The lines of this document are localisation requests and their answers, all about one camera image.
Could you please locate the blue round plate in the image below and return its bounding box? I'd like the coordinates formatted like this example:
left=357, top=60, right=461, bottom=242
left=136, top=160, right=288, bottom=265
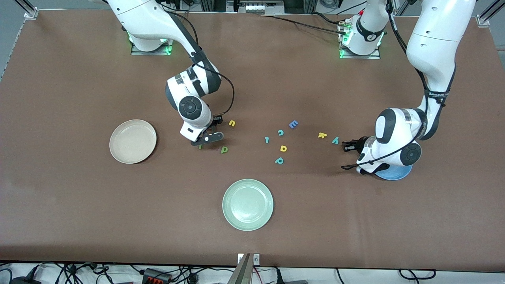
left=374, top=164, right=413, bottom=181

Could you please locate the beige round plate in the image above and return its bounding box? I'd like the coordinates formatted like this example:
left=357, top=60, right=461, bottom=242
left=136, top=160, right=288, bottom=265
left=109, top=120, right=157, bottom=164

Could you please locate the pale green round plate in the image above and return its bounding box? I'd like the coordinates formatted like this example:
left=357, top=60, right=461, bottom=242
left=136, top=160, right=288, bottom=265
left=222, top=179, right=274, bottom=232

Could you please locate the metal equipment rack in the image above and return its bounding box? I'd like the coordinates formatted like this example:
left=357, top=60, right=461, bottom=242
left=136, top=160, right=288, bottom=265
left=227, top=0, right=284, bottom=15

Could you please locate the black orange power strip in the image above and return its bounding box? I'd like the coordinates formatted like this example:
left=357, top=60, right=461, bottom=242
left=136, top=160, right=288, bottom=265
left=142, top=268, right=172, bottom=284

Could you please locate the brown table cover sheet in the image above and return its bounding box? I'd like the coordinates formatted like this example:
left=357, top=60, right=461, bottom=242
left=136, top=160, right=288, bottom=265
left=0, top=9, right=505, bottom=273

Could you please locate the aluminium corner profile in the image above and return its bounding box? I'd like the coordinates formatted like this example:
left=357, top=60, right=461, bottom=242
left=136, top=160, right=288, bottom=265
left=475, top=0, right=505, bottom=27
left=16, top=0, right=39, bottom=19

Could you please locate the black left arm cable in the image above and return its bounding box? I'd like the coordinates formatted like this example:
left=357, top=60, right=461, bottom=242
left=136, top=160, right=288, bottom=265
left=342, top=0, right=448, bottom=171

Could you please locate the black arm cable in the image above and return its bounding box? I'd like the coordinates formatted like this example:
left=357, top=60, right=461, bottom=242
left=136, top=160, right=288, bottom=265
left=160, top=0, right=236, bottom=119
left=342, top=0, right=448, bottom=171

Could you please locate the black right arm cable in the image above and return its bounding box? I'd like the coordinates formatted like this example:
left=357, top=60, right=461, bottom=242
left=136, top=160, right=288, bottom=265
left=160, top=0, right=236, bottom=119

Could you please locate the black cable on table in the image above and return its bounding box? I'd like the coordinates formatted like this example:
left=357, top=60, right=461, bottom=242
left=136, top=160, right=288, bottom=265
left=258, top=14, right=350, bottom=37

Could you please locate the black looped floor cable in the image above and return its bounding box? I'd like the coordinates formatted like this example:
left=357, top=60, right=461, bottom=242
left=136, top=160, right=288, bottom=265
left=398, top=269, right=437, bottom=280

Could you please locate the aluminium camera stand post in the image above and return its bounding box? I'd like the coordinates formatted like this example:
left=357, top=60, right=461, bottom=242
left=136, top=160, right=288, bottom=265
left=228, top=253, right=253, bottom=284

